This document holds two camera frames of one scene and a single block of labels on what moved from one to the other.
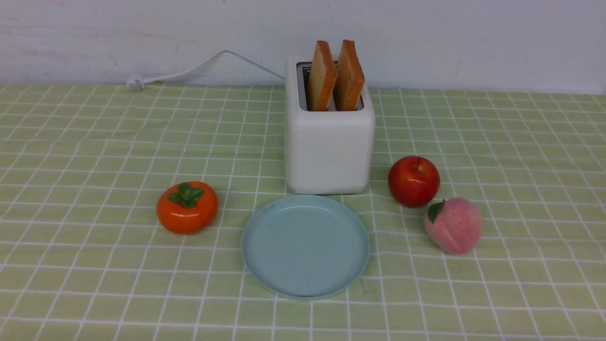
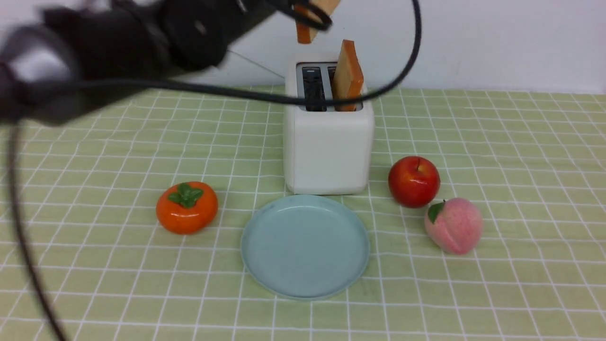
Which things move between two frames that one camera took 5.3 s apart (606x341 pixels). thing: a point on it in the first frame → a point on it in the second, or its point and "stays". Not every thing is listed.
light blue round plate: [305, 246] stays
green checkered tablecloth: [84, 257] stays
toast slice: [350, 77] stays
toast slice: [322, 79] → [306, 33]
